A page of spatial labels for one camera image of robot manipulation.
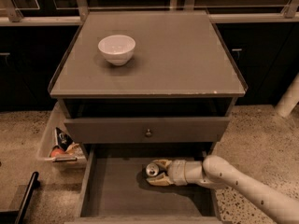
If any white ceramic bowl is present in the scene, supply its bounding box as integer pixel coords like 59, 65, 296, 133
98, 35, 135, 66

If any open grey middle drawer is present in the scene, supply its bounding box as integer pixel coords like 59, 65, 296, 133
67, 146, 223, 224

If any right cabinet door handle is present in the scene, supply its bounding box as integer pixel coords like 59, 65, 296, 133
232, 49, 243, 61

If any metal railing frame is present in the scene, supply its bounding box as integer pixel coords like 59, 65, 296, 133
0, 0, 299, 26

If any grey drawer cabinet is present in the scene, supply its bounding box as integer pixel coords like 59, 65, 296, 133
50, 11, 247, 156

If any green soda can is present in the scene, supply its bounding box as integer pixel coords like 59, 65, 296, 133
146, 162, 160, 177

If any left cabinet door handle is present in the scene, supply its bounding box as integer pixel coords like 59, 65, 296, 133
0, 52, 10, 66

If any tan snack packet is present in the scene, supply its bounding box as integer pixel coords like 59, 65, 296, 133
66, 143, 83, 156

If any cabinet door handle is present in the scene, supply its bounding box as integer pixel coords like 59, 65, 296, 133
0, 52, 10, 66
232, 49, 243, 61

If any clear plastic storage bin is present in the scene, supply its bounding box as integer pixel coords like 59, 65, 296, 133
36, 103, 86, 170

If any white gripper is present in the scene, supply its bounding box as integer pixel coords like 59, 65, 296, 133
147, 160, 187, 186

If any orange fruit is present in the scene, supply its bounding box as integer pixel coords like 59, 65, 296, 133
50, 147, 65, 158

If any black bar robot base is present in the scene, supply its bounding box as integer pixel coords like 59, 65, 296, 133
0, 172, 40, 224

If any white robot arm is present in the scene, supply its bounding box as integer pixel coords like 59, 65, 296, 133
147, 79, 299, 224

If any grey top drawer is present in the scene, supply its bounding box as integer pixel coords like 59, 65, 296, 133
64, 117, 230, 144

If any dark blue chip bag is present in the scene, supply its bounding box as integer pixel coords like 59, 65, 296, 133
55, 127, 73, 151

